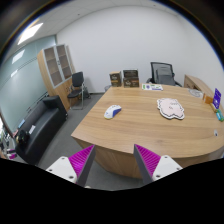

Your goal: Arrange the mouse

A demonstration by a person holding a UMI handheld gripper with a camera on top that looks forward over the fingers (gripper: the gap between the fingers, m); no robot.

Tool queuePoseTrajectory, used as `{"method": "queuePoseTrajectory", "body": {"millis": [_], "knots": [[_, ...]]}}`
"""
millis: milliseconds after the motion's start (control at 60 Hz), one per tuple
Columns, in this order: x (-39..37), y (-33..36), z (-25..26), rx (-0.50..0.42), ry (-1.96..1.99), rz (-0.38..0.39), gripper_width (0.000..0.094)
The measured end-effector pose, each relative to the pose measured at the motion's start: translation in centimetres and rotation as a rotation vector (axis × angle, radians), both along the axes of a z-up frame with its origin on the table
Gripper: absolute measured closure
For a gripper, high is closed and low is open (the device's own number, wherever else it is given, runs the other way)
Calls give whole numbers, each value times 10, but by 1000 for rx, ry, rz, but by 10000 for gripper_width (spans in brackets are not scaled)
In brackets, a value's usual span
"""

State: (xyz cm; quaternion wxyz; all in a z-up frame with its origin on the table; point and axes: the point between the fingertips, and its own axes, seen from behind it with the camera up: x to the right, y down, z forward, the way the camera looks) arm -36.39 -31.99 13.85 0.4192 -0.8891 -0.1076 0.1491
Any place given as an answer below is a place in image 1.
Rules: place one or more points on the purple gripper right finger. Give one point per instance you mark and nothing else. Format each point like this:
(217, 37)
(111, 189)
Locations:
(152, 166)

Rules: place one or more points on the ceiling light panel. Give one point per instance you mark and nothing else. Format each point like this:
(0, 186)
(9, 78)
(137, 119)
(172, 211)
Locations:
(29, 32)

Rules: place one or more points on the white and green leaflet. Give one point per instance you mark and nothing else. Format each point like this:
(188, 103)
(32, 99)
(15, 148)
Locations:
(153, 87)

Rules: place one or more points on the black leather sofa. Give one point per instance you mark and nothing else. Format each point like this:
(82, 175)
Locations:
(40, 126)

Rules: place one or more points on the wooden office desk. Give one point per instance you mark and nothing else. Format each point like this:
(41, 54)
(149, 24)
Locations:
(198, 138)

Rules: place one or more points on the wooden side cabinet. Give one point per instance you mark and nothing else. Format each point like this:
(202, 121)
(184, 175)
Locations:
(191, 82)

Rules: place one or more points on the round glass ashtray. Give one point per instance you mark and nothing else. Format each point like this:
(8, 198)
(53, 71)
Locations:
(196, 93)

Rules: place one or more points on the small brown cardboard box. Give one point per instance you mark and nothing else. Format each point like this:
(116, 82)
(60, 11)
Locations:
(115, 78)

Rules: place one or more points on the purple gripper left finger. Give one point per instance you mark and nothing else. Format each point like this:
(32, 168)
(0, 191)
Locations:
(76, 167)

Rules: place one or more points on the pink cartoon mouse pad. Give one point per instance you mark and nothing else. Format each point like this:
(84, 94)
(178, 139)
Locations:
(170, 108)

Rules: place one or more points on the black mesh office chair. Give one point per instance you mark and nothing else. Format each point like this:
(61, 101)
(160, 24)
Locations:
(162, 73)

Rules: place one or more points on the purple card stand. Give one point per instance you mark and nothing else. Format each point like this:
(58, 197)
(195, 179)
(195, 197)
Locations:
(217, 98)

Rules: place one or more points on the wooden glass-door cabinet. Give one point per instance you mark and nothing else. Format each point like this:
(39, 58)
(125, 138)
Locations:
(56, 69)

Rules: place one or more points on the black visitor chair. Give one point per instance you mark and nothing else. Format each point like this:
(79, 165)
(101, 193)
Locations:
(78, 88)

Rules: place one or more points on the large brown cardboard box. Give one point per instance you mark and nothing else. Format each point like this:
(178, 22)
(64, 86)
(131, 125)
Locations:
(131, 78)

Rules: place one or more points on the teal small bottle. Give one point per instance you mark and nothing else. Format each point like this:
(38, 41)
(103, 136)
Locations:
(219, 115)

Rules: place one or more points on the white and blue computer mouse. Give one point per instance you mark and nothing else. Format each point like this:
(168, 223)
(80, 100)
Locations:
(112, 111)

